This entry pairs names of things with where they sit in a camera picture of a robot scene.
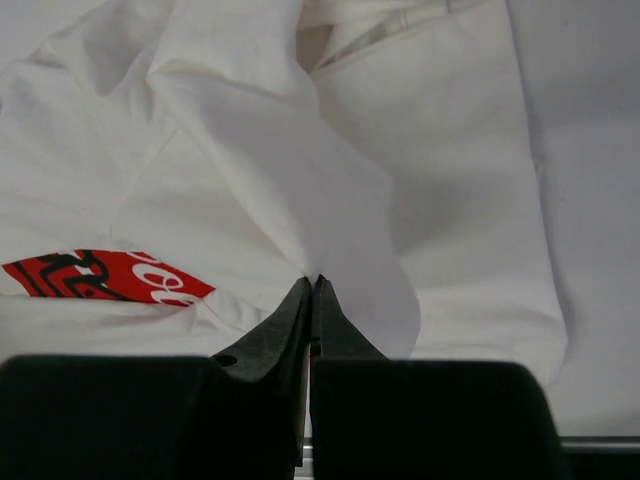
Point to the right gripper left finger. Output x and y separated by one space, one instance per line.
273 360

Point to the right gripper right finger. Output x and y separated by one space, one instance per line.
332 334

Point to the white printed t-shirt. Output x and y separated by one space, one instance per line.
170 168

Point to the aluminium front rail frame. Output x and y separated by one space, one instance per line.
487 446

